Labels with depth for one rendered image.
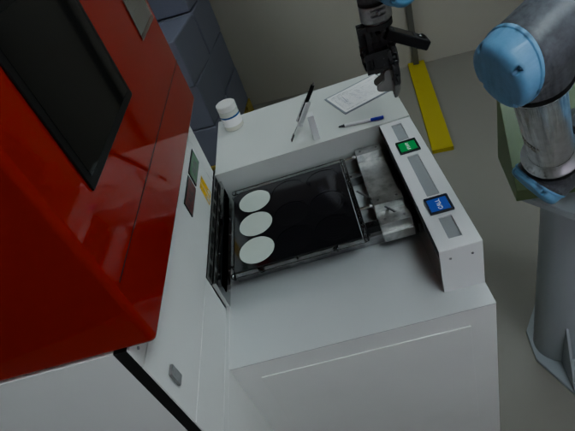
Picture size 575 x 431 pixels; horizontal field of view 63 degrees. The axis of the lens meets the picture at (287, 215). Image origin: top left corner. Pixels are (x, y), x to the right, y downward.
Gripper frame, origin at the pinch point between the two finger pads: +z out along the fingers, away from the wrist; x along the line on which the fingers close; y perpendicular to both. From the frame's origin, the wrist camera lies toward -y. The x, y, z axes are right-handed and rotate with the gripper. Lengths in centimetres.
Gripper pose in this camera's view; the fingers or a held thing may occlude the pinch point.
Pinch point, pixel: (398, 91)
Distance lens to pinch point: 132.4
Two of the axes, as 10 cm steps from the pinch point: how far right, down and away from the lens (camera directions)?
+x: 0.8, 6.4, -7.7
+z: 2.9, 7.2, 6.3
